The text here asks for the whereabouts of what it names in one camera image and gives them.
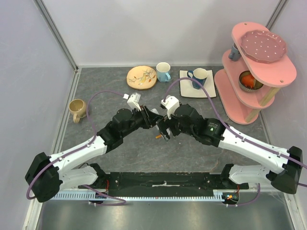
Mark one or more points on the dark blue mug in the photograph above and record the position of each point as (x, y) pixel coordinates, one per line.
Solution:
(199, 75)

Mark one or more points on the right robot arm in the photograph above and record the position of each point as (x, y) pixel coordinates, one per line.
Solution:
(279, 167)

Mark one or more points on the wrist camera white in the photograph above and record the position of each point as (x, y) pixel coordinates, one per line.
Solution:
(171, 103)
(133, 100)

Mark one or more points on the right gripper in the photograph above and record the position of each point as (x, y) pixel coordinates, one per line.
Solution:
(164, 125)

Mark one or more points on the light blue mug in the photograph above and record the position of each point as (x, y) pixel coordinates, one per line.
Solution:
(163, 72)

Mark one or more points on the bowl with fruit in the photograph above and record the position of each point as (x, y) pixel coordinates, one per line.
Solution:
(248, 83)

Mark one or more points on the pink three-tier shelf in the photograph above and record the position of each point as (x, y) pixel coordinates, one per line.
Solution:
(244, 107)

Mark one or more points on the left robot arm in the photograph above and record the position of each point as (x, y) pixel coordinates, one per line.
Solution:
(47, 175)

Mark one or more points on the grey blue cup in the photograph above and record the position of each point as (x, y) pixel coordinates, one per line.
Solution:
(234, 53)

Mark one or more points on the white square plate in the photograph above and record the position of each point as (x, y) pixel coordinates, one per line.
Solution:
(187, 90)

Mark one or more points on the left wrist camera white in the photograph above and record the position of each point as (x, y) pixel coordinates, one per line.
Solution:
(133, 100)

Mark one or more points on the white slotted cable duct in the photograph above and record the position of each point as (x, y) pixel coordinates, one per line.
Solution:
(89, 195)

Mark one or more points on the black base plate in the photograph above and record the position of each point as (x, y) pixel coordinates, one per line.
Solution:
(164, 184)

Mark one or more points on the pink dotted plate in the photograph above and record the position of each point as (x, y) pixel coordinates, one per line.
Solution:
(263, 46)

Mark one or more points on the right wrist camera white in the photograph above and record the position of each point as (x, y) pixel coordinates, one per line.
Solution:
(171, 103)

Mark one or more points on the beige ceramic mug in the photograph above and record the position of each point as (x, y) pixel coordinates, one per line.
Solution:
(77, 108)

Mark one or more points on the white remote control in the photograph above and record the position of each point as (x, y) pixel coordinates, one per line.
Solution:
(154, 111)

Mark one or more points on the yellow floral plate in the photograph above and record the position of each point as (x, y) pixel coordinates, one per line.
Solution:
(141, 77)

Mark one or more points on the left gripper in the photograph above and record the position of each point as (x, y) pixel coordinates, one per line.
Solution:
(148, 122)

